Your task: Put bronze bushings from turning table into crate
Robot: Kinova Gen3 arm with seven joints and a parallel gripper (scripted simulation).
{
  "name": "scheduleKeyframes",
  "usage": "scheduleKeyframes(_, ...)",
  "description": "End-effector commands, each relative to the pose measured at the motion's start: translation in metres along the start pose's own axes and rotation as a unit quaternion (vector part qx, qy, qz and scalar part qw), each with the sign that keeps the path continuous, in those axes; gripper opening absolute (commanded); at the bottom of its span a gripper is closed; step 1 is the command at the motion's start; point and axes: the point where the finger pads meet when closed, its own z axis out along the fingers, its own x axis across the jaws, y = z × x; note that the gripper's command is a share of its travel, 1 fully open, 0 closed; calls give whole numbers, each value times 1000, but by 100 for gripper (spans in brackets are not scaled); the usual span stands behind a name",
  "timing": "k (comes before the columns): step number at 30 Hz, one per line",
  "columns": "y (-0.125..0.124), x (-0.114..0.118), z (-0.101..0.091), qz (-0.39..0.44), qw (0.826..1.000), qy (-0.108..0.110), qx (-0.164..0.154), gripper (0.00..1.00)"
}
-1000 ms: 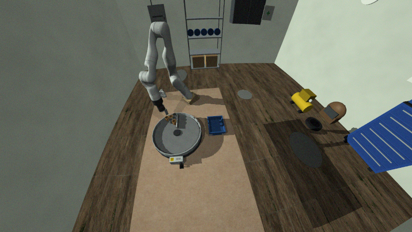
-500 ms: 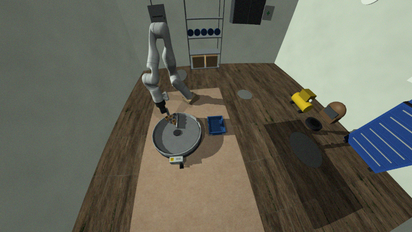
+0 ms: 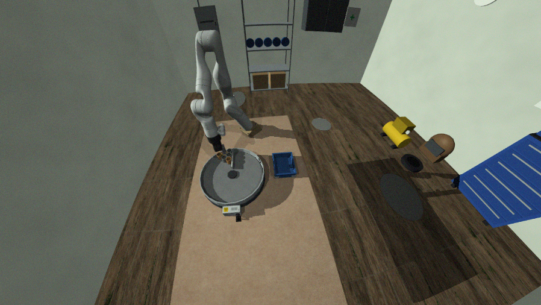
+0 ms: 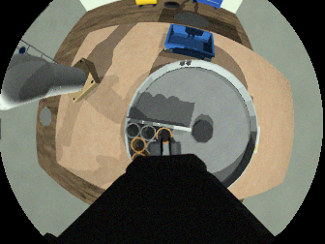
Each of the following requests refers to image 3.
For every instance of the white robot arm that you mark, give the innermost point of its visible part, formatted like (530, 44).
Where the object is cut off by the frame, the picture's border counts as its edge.
(210, 41)

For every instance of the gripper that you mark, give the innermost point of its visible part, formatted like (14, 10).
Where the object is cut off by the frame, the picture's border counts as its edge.
(214, 137)

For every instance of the blue plastic crate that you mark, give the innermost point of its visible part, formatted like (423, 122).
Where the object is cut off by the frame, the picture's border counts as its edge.
(284, 165)

